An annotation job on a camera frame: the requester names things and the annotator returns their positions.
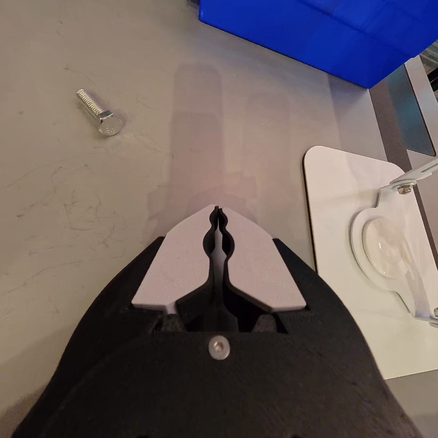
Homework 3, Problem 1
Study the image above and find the steel hex bolt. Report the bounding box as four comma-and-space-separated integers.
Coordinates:
76, 88, 127, 138

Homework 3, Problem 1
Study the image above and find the white document stand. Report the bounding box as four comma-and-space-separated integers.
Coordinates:
303, 145, 438, 380

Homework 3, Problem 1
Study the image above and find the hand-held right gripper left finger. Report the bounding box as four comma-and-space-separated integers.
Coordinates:
131, 205, 219, 332

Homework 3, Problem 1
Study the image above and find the grey desk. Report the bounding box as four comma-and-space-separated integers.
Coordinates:
0, 0, 438, 438

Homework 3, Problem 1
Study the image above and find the dark desk cable flap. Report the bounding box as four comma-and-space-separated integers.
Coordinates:
370, 55, 437, 157

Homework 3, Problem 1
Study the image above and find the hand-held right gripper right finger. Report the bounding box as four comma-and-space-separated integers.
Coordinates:
218, 207, 307, 332

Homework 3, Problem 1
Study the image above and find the blue plastic bin with divider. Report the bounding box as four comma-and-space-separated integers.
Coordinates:
198, 0, 438, 89

